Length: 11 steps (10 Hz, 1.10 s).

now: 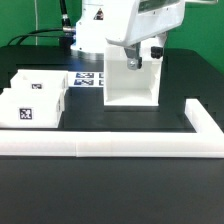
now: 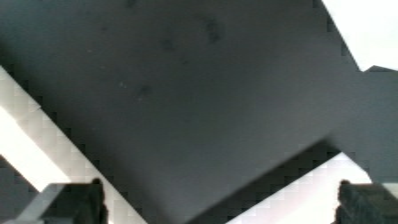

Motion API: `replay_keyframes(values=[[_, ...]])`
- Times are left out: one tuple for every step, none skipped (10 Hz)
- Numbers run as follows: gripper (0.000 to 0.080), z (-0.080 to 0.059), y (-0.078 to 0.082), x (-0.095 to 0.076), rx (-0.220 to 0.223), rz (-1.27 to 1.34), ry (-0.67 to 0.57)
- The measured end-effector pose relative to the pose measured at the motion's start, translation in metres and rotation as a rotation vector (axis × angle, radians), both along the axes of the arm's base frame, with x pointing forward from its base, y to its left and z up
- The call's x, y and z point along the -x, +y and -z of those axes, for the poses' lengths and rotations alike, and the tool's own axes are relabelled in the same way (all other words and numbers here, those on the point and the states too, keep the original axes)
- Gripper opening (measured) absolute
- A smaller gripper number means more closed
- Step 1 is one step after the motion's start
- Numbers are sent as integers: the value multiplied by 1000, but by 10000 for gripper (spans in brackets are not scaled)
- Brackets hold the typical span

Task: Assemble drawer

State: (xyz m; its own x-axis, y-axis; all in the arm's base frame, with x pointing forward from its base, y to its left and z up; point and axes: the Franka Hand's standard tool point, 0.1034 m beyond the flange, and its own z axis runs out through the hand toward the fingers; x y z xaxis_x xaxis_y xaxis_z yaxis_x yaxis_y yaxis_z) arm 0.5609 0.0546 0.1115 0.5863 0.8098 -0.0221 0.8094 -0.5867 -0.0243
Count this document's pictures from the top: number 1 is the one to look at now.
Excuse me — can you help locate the white L-shaped fence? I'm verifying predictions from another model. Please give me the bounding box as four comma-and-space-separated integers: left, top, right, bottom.
0, 98, 224, 158

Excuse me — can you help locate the white drawer tray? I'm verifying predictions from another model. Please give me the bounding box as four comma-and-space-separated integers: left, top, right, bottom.
10, 69, 69, 91
0, 88, 65, 128

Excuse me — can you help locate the white drawer cabinet box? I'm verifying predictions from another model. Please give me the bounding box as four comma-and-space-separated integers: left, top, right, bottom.
103, 45, 163, 107

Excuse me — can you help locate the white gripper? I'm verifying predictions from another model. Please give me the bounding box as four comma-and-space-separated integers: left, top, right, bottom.
105, 0, 185, 70

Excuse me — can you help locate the white front drawer tray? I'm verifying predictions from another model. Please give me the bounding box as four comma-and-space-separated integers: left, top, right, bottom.
0, 88, 65, 128

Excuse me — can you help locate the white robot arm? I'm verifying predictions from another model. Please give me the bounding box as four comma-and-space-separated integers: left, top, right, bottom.
71, 0, 185, 70

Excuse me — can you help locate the white marker tag plate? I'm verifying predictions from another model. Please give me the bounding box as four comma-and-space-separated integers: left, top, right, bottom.
68, 71, 104, 88

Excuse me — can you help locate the black cable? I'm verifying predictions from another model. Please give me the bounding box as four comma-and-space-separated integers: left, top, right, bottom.
7, 0, 77, 47

